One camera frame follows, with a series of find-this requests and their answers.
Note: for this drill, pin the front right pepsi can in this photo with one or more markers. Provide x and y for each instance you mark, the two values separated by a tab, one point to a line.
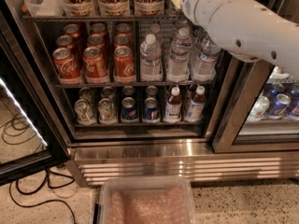
151	110

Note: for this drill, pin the tea bottle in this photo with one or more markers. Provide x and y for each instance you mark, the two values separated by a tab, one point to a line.
195	105
173	105

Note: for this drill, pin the back left coca-cola can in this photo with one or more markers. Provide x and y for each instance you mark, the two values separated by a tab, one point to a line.
73	30

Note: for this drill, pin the pepsi can behind door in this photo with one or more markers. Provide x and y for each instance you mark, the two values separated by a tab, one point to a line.
278	105
293	108

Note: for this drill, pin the water bottle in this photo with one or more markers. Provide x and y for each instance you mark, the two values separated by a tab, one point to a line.
177	63
204	65
150	59

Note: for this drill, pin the middle water bottle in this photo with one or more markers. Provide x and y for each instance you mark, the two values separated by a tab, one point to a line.
177	63

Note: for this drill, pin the green-white can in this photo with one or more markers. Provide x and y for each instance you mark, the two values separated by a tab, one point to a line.
107	112
84	111
108	93
87	94

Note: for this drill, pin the back right coca-cola can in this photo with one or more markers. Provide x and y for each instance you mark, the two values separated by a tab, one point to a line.
124	29

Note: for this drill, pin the front left green-white can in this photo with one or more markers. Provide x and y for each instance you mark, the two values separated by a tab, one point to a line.
84	111

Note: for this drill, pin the middle left coca-cola can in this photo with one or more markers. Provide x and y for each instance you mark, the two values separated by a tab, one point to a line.
68	41

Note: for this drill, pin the middle right coca-cola can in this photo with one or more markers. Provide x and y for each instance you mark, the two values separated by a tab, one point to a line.
122	40

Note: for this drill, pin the white can behind door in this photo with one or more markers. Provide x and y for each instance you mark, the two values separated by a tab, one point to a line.
258	109

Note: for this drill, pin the coca-cola can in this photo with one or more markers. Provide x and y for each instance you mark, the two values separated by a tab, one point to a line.
68	41
96	41
99	29
124	62
94	62
66	63
73	30
122	40
124	29

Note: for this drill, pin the back left green-white can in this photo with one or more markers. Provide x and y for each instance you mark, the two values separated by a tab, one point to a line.
87	94

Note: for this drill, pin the front right coca-cola can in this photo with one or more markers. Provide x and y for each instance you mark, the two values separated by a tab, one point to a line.
124	62

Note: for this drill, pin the front left coca-cola can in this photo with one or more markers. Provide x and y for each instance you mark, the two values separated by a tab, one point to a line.
66	63

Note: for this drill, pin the middle centre coca-cola can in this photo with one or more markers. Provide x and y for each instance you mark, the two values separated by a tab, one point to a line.
96	41

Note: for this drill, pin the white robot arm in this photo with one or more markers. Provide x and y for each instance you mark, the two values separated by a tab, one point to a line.
247	29

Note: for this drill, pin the right water bottle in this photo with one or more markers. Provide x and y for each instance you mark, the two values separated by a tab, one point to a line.
204	65

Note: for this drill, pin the back left pepsi can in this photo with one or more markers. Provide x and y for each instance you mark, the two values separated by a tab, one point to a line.
128	91

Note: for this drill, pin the closed glass fridge door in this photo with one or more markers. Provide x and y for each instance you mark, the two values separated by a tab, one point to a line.
253	80

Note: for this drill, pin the front left pepsi can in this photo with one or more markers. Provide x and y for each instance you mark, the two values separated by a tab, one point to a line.
128	110

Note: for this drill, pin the clear plastic bin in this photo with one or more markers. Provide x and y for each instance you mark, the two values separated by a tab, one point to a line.
146	200

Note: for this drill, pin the front middle coca-cola can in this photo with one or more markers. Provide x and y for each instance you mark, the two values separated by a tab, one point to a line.
94	62

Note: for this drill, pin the left water bottle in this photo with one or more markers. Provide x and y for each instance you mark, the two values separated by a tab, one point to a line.
150	59

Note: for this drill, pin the left tea bottle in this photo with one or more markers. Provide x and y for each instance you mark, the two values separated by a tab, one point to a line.
173	105

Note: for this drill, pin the empty clear shelf tray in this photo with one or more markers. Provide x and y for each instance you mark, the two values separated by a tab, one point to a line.
44	7

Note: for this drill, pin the back right pepsi can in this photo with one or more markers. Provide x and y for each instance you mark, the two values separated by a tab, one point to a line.
151	91

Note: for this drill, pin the open glass fridge door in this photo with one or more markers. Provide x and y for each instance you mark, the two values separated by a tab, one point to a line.
28	93

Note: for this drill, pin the back centre coca-cola can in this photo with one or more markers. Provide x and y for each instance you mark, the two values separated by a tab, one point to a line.
99	29

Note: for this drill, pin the right pepsi can behind door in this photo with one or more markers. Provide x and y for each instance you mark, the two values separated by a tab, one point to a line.
293	108

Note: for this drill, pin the right tea bottle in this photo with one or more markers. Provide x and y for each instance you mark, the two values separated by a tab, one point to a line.
195	105

